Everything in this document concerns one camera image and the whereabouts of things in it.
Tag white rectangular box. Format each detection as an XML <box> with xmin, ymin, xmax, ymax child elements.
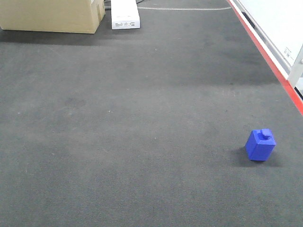
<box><xmin>111</xmin><ymin>0</ymin><xmax>141</xmax><ymax>30</ymax></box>

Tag red conveyor side rail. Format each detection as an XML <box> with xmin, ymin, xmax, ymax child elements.
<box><xmin>227</xmin><ymin>0</ymin><xmax>303</xmax><ymax>115</ymax></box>

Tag brown cardboard box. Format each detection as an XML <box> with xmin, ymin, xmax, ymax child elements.
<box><xmin>0</xmin><ymin>0</ymin><xmax>105</xmax><ymax>34</ymax></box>

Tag white conveyor side panel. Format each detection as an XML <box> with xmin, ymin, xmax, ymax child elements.
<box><xmin>231</xmin><ymin>0</ymin><xmax>303</xmax><ymax>95</ymax></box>

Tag blue plastic bottle-shaped part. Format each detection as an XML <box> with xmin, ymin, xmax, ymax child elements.
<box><xmin>245</xmin><ymin>129</ymin><xmax>276</xmax><ymax>161</ymax></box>

